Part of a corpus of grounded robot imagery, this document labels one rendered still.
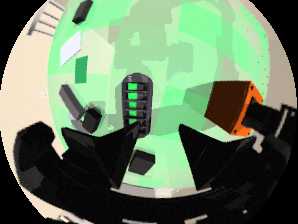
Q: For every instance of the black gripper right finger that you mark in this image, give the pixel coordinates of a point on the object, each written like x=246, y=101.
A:
x=208, y=157

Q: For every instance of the white flat rectangular sheet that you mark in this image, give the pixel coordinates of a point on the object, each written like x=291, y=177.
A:
x=70, y=48

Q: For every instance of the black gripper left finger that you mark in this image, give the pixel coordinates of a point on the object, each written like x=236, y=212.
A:
x=112, y=152

